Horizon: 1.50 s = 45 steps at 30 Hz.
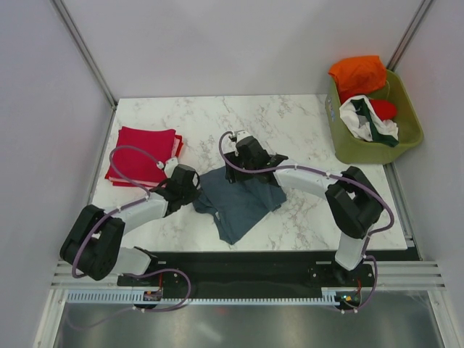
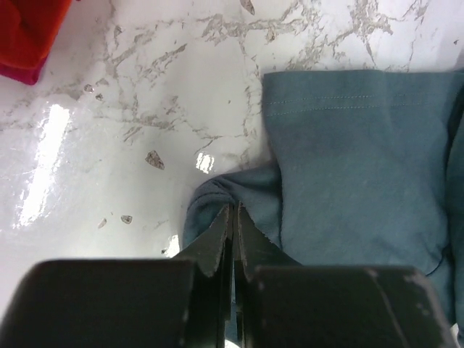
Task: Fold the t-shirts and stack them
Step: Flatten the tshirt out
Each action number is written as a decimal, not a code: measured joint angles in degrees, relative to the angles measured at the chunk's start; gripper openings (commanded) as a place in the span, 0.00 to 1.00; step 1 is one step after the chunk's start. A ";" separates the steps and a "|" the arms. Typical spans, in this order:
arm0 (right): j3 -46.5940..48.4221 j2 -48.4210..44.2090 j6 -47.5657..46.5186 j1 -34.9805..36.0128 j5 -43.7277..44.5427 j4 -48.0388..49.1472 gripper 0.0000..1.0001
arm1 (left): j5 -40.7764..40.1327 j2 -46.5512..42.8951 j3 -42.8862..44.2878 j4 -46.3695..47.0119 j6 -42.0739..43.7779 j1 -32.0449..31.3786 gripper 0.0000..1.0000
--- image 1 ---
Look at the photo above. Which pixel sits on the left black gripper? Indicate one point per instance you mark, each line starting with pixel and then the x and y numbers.
pixel 193 195

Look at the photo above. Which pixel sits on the aluminium frame post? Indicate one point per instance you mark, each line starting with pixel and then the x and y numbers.
pixel 67 19
pixel 410 32

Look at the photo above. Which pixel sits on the folded red t shirt stack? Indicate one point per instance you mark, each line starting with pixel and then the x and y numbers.
pixel 132 158

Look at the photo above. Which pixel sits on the white slotted cable duct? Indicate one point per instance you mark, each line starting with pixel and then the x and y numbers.
pixel 327 297

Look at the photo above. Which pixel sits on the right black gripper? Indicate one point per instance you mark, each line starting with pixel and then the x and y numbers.
pixel 230 175

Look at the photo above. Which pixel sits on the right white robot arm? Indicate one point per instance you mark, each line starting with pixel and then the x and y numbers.
pixel 354 203

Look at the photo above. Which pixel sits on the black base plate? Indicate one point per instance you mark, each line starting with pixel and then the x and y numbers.
pixel 178 284

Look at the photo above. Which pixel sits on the right aluminium frame post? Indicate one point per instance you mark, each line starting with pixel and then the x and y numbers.
pixel 410 32

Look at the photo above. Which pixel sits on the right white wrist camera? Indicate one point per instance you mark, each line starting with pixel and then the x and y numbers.
pixel 241 138

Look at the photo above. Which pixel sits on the left aluminium frame post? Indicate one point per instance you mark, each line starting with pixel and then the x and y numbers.
pixel 67 19

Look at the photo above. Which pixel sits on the white green crumpled t shirt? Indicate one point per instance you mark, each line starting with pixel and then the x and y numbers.
pixel 363 122

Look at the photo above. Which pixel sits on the aluminium rail profile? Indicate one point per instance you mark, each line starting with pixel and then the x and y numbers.
pixel 409 275

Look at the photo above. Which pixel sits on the green plastic basket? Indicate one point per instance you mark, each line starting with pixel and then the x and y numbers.
pixel 351 150

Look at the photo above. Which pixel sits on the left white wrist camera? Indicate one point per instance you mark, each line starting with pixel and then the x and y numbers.
pixel 169 166

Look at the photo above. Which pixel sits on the red t shirt in basket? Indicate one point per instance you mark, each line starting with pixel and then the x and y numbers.
pixel 384 109

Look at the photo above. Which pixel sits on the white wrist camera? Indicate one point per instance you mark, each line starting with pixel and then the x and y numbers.
pixel 241 138
pixel 169 166

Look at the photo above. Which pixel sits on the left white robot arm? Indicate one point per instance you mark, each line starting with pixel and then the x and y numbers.
pixel 93 245

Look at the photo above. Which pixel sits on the blue grey t shirt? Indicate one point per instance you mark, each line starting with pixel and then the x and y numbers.
pixel 236 207

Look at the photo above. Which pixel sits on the orange t shirt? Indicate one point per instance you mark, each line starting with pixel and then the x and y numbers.
pixel 359 75

